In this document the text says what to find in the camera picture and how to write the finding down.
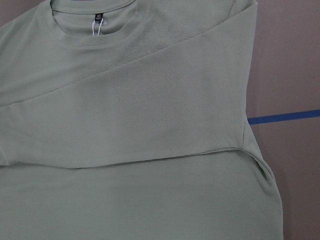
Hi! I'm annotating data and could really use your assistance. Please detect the olive green long-sleeve shirt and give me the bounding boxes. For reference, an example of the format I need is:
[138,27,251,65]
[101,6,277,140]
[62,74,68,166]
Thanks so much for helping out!
[0,0,284,240]

